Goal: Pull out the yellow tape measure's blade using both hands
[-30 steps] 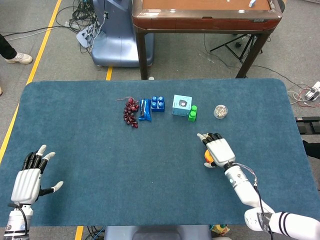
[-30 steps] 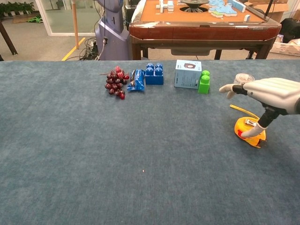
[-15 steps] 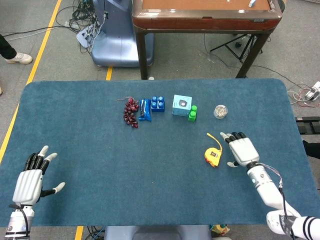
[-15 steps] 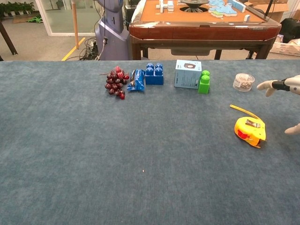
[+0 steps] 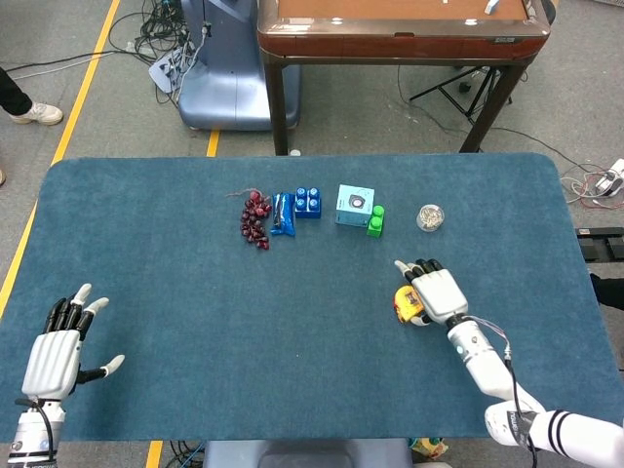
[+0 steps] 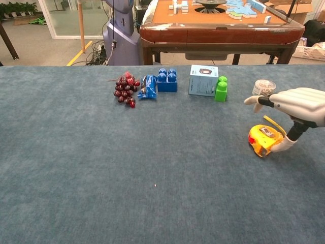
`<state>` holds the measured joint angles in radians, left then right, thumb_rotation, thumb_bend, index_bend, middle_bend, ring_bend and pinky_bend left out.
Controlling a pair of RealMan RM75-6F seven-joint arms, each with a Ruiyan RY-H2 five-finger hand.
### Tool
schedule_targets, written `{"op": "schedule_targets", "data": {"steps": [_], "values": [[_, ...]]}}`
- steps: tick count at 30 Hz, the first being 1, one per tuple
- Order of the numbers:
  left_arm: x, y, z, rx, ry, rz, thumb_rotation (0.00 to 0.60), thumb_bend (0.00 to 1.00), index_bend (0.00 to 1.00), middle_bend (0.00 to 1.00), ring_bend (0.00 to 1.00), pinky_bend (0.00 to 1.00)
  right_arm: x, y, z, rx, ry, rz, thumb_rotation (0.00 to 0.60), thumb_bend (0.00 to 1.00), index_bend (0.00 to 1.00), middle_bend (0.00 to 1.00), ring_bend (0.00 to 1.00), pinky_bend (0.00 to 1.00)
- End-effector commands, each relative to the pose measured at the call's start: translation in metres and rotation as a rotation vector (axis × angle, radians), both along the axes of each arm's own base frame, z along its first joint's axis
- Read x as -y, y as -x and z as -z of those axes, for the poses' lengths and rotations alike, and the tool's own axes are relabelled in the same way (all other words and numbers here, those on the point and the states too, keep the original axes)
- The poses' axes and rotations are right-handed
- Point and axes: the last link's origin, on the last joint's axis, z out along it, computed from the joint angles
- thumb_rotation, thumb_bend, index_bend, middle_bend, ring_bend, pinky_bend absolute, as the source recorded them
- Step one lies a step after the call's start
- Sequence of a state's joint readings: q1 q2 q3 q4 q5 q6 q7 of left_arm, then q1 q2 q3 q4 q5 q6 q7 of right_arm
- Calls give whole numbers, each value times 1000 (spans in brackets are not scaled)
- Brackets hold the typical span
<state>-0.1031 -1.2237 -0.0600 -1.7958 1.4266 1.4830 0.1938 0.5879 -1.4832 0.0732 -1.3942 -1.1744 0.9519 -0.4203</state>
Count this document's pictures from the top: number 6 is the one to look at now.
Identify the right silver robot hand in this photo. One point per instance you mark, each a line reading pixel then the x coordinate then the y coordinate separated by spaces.
pixel 302 105

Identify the brown mahjong table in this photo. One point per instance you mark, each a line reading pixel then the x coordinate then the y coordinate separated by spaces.
pixel 218 35

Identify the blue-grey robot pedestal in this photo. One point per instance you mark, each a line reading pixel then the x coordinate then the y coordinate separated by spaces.
pixel 121 38

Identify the stack of white mahjong tiles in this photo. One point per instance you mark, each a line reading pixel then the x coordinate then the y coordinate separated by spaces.
pixel 179 6

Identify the white framed glass partition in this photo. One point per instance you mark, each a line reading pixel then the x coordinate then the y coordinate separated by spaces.
pixel 66 36

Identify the blue toy building block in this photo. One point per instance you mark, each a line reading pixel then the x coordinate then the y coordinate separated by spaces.
pixel 166 85

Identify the row of green potted plants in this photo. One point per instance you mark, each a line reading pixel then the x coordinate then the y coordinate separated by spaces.
pixel 19 7

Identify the green toy building block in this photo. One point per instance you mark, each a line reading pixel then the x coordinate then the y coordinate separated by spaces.
pixel 221 94

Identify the wooden pole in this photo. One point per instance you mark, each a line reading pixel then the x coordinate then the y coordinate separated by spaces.
pixel 81 28

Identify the brown cardboard box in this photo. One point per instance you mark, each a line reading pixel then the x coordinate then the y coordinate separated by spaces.
pixel 302 11

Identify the cluster of blue mahjong tiles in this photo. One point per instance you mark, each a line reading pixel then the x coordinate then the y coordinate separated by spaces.
pixel 241 10

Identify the black bag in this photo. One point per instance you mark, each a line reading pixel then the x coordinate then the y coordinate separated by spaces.
pixel 314 31

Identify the blue snack packet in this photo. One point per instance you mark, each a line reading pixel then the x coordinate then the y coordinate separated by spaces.
pixel 149 87

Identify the clear jar of paper clips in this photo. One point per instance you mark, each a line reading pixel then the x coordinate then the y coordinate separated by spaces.
pixel 264 86

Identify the light blue cardboard box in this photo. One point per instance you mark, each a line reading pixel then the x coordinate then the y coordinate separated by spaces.
pixel 201 85

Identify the yellow toy object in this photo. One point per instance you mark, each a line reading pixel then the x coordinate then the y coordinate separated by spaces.
pixel 264 141

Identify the red grape bunch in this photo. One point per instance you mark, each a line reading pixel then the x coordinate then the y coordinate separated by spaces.
pixel 124 89

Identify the black table leg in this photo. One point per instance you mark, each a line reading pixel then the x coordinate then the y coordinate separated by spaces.
pixel 8 42

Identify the single white blue mahjong tile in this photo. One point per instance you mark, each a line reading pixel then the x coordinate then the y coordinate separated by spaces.
pixel 267 19

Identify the white plastic basket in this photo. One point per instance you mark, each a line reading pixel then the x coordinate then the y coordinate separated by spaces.
pixel 308 52

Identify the black mahjong table centre dome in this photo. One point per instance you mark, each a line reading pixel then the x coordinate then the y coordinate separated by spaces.
pixel 210 5

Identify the blue felt table cloth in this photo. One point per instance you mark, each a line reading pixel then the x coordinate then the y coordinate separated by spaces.
pixel 127 165

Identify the green cloth on floor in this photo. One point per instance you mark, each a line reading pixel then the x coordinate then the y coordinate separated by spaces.
pixel 38 20

